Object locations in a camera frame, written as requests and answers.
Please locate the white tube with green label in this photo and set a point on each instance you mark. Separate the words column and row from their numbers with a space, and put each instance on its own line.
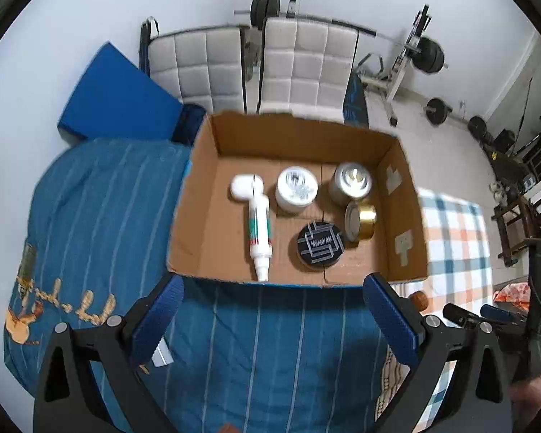
column 260, row 241

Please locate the orange patterned cloth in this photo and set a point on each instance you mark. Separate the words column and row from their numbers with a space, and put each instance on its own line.
column 518, row 294

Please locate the person's right hand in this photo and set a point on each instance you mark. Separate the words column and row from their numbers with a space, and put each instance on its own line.
column 526, row 402

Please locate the barbell on floor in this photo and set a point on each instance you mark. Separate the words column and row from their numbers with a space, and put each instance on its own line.
column 437, row 112

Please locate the blue foam mat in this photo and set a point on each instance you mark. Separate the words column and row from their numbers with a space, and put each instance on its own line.
column 114, row 99

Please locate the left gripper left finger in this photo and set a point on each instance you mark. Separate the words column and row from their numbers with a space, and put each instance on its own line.
column 68, row 396

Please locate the plaid checkered quilt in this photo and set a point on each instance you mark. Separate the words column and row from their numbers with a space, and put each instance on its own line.
column 459, row 272

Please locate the grey padded chair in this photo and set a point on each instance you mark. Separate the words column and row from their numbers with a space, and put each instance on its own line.
column 305, row 68
column 203, row 66

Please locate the dark wooden chair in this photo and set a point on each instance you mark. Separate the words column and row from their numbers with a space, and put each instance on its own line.
column 519, row 226

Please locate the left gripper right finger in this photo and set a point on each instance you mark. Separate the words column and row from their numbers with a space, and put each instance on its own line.
column 478, row 397

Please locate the cardboard box with milk print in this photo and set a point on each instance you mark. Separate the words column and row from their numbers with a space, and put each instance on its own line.
column 209, row 235

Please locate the white cream jar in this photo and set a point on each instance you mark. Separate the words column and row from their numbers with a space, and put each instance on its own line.
column 296, row 189

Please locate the gold round tin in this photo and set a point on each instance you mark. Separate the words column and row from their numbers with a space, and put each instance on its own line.
column 360, row 220

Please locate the black lid white jar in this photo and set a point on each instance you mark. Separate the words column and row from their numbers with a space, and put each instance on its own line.
column 317, row 246

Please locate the barbell on rack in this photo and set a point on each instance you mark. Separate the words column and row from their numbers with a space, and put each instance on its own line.
column 426, row 54

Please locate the white barbell rack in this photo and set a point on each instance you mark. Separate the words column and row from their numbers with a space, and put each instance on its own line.
column 386, row 85

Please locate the silver round tin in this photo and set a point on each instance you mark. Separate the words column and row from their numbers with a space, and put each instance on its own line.
column 350, row 182

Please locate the right grey padded chair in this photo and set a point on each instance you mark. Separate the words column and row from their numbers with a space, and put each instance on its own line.
column 305, row 68

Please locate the brown walnut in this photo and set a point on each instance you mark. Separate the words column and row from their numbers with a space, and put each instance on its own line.
column 408, row 302

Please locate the blue striped bed sheet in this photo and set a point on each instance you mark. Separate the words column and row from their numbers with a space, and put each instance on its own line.
column 260, row 358

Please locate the left grey padded chair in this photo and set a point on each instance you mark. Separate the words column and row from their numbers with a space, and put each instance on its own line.
column 203, row 66

